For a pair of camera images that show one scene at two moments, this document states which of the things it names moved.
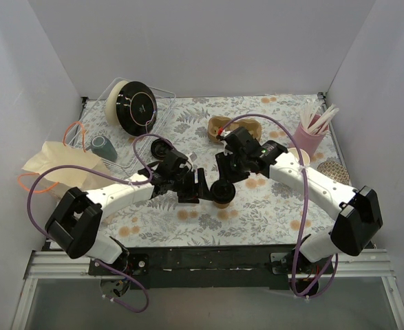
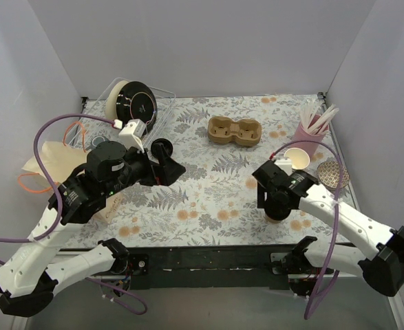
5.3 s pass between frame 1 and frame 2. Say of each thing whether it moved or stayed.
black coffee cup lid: moved
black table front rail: stayed
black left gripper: moved
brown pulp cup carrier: stayed
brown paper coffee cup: moved
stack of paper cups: stayed
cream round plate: stayed
